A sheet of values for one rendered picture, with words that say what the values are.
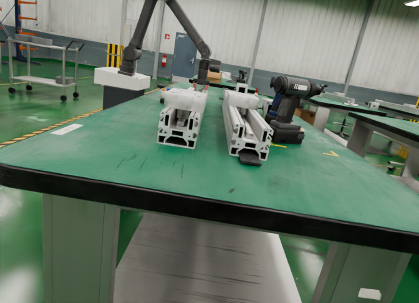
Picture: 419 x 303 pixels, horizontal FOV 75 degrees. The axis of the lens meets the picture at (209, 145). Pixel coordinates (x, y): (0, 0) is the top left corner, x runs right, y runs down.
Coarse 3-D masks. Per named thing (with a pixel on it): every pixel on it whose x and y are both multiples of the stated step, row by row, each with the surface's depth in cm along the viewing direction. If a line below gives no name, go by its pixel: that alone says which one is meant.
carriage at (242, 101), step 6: (228, 96) 103; (234, 96) 98; (240, 96) 98; (246, 96) 102; (252, 96) 106; (228, 102) 99; (234, 102) 99; (240, 102) 99; (246, 102) 99; (252, 102) 99; (258, 102) 99; (240, 108) 101; (246, 108) 101; (252, 108) 99
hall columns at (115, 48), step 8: (112, 0) 673; (120, 0) 673; (112, 8) 678; (120, 8) 678; (112, 16) 684; (120, 16) 683; (112, 24) 689; (120, 24) 688; (112, 32) 694; (112, 40) 699; (120, 40) 723; (112, 48) 703; (120, 48) 708; (112, 56) 709; (120, 56) 717; (112, 64) 714; (120, 64) 728; (416, 104) 742; (416, 120) 733
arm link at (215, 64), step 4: (204, 52) 153; (204, 56) 154; (212, 60) 156; (216, 60) 155; (212, 64) 156; (216, 64) 155; (220, 64) 155; (212, 68) 156; (216, 68) 155; (220, 68) 158; (216, 72) 158
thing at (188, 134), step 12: (168, 108) 73; (204, 108) 117; (168, 120) 69; (180, 120) 74; (192, 120) 80; (168, 132) 70; (180, 132) 73; (192, 132) 69; (168, 144) 71; (180, 144) 71; (192, 144) 73
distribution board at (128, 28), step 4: (132, 20) 1154; (128, 24) 1140; (124, 28) 1145; (128, 28) 1144; (132, 28) 1166; (124, 32) 1150; (128, 32) 1149; (124, 36) 1154; (128, 36) 1153; (124, 40) 1158; (128, 40) 1158; (124, 44) 1163; (124, 48) 1167; (136, 64) 1205; (136, 68) 1209
